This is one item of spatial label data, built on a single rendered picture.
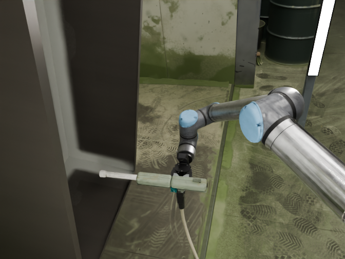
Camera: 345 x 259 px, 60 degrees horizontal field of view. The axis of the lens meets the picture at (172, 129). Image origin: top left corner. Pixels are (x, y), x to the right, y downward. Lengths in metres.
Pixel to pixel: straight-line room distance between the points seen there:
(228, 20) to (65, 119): 1.71
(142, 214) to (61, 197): 1.18
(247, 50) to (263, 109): 1.88
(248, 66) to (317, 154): 2.05
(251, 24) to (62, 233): 2.24
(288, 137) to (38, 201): 0.66
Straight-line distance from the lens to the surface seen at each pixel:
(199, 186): 1.28
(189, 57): 2.88
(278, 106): 0.95
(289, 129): 0.90
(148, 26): 2.86
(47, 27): 1.23
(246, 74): 2.89
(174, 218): 1.82
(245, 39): 2.74
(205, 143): 2.24
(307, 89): 2.02
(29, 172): 0.70
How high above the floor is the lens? 1.53
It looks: 38 degrees down
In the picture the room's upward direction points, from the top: 7 degrees counter-clockwise
